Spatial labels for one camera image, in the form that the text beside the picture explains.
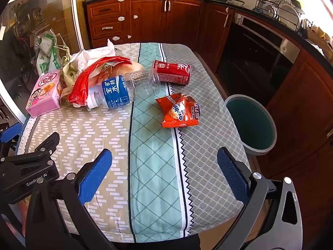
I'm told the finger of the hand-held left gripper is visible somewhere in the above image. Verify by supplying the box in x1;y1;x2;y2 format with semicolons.
0;132;60;167
0;122;23;157

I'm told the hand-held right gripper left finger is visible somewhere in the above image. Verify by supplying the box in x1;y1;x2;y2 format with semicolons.
25;148;117;250

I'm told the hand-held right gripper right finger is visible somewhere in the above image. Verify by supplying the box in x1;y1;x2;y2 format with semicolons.
217;147;303;250

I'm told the pink snack box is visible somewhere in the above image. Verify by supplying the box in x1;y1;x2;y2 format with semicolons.
25;69;63;118

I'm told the grey round bin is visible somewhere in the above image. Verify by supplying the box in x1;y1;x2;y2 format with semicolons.
223;94;277;156

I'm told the red soda can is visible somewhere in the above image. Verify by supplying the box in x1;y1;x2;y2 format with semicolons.
152;60;191;86

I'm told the patterned tablecloth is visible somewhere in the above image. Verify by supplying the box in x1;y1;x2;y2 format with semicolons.
16;42;251;243

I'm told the red plastic bag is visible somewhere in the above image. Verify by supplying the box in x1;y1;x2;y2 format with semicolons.
68;57;130;107

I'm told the beige mesh bag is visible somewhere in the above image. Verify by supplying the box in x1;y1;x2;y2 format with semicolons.
56;34;78;103

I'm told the orange snack packet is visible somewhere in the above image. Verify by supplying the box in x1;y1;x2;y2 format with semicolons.
155;93;199;128

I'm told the clear bottle with blue label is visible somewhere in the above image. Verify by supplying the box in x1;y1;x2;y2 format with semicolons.
87;67;162;110

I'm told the green and white rice bag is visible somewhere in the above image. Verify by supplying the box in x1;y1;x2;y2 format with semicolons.
35;31;61;75

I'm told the white plastic bag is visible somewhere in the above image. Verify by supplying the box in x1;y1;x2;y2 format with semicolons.
70;39;116;73

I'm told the wide wooden cabinet beside oven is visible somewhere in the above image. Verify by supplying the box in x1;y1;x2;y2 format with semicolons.
260;49;333;240

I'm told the glass sliding door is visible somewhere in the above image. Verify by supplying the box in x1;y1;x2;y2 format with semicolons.
0;0;84;125

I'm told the tan rounded food item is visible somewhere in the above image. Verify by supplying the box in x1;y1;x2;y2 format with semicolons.
104;61;145;79

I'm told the wooden cabinet drawer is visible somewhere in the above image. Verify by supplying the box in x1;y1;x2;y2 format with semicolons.
91;19;127;35
92;35;128;48
90;1;125;19

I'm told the black built-in oven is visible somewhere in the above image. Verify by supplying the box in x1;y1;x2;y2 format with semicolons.
217;12;301;107

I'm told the narrow wooden corner cabinet door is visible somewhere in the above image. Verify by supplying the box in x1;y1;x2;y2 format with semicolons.
204;4;233;73

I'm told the black kitchen countertop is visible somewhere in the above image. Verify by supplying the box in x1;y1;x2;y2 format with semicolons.
83;0;333;68

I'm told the wicker basket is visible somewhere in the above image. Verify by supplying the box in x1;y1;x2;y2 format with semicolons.
307;26;333;50

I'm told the black wire dish rack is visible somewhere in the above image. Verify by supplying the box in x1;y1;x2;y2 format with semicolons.
253;0;306;32

